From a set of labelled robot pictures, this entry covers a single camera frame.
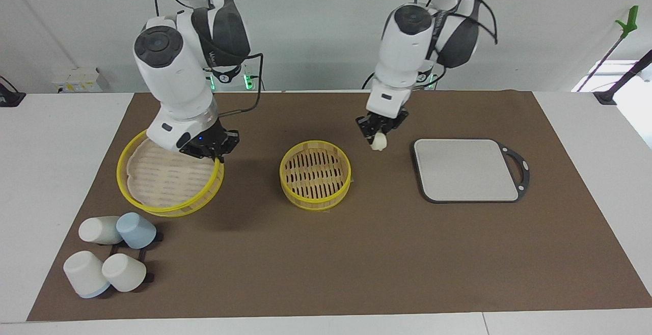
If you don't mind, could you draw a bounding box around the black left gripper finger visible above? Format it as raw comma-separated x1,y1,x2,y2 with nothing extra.
383,114,409,136
356,117,375,145

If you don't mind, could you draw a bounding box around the yellow-rimmed bamboo steamer lid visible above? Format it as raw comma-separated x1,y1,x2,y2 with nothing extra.
116,129,226,218

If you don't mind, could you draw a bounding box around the yellow bamboo steamer basket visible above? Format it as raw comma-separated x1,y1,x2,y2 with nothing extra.
279,141,352,211

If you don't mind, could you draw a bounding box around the grey cutting board black rim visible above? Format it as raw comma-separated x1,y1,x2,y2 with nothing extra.
412,138,531,204

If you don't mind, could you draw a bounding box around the brown table mat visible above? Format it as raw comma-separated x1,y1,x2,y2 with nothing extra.
26,91,652,322

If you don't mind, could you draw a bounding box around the light blue cup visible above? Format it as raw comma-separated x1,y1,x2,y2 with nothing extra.
116,212,157,250

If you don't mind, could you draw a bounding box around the black cup rack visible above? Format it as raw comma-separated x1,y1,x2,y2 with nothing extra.
108,231,165,284

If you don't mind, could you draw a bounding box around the white box with yellow labels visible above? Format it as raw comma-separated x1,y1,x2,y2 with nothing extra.
51,67,111,93

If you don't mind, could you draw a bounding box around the white cup with blue rim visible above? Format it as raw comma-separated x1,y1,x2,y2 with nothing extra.
63,251,111,299

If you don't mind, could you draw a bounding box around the black clamp base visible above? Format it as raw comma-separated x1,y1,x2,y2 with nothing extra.
0,76,26,107

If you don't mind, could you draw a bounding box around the black stand with clamp base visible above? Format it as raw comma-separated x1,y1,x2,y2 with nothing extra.
593,49,652,105

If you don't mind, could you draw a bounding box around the thin pole with green tip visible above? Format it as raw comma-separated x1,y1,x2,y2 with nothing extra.
576,5,639,93

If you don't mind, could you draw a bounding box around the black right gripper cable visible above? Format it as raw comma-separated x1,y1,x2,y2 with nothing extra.
218,52,264,118

